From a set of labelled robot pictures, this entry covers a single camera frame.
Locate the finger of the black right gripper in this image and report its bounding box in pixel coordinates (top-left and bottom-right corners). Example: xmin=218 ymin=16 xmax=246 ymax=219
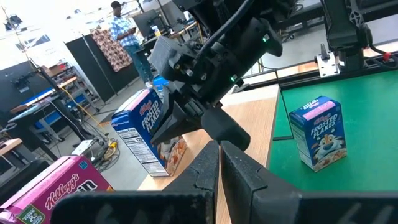
xmin=200 ymin=107 xmax=251 ymax=152
xmin=150 ymin=95 xmax=203 ymax=146

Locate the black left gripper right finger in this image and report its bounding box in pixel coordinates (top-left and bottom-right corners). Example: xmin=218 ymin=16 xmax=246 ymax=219
xmin=220 ymin=140 xmax=398 ymax=224

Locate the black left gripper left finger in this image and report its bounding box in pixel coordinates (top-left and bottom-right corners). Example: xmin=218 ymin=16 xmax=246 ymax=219
xmin=50 ymin=140 xmax=220 ymax=224

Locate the blue Rice Krispies cereal box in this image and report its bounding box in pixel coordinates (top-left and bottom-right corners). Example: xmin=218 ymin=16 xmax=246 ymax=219
xmin=153 ymin=76 xmax=171 ymax=101

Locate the blue Frosted Flakes cereal box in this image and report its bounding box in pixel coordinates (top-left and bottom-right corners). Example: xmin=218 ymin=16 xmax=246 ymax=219
xmin=110 ymin=88 xmax=188 ymax=178
xmin=288 ymin=95 xmax=348 ymax=173

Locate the pink Raisin Bran cereal box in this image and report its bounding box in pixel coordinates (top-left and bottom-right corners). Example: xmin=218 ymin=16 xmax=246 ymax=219
xmin=0 ymin=154 xmax=114 ymax=224

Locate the wooden shelf with black legs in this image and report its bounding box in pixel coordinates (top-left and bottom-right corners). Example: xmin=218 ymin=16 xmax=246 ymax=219
xmin=137 ymin=70 xmax=295 ymax=224

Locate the black computer monitor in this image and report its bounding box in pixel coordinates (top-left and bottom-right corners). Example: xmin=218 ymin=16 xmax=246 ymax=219
xmin=132 ymin=9 xmax=162 ymax=38

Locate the black desk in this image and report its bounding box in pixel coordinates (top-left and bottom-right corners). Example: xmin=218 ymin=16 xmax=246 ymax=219
xmin=279 ymin=0 xmax=327 ymax=41

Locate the white box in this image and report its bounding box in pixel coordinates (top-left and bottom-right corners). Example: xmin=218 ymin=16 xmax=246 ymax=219
xmin=70 ymin=139 xmax=94 ymax=156

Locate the brown patterned cloth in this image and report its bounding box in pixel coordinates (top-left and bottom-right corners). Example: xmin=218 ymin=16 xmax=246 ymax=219
xmin=90 ymin=27 xmax=134 ymax=73

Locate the black divider panel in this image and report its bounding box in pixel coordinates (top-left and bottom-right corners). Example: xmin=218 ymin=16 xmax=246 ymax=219
xmin=65 ymin=33 xmax=141 ymax=103

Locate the green table mat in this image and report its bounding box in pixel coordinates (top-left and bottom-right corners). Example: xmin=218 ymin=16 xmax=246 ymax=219
xmin=267 ymin=70 xmax=398 ymax=192

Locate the person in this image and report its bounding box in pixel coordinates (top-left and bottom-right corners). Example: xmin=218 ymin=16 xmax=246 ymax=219
xmin=108 ymin=0 xmax=155 ymax=83

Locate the metal storage rack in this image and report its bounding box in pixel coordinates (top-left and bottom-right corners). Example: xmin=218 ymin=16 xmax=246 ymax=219
xmin=40 ymin=60 xmax=100 ymax=113

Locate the black case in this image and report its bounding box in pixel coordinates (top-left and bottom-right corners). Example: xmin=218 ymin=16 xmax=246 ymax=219
xmin=0 ymin=159 xmax=50 ymax=203

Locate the workbench with blue bins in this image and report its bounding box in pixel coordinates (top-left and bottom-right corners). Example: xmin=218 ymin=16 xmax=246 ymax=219
xmin=9 ymin=86 xmax=81 ymax=150

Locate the black studio light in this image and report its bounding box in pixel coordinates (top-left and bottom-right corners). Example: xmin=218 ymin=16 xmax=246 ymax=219
xmin=3 ymin=14 xmax=23 ymax=32

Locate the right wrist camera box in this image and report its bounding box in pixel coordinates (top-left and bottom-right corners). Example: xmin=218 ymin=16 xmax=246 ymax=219
xmin=149 ymin=35 xmax=187 ymax=82

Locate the black aluminium table frame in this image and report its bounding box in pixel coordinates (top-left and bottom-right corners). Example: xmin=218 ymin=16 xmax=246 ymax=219
xmin=242 ymin=51 xmax=398 ymax=94

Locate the yellow floor cable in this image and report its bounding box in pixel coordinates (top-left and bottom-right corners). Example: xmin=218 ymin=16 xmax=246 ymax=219
xmin=58 ymin=85 xmax=119 ymax=156

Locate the white metal bracket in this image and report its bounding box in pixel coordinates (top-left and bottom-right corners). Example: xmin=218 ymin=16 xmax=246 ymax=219
xmin=314 ymin=43 xmax=341 ymax=78

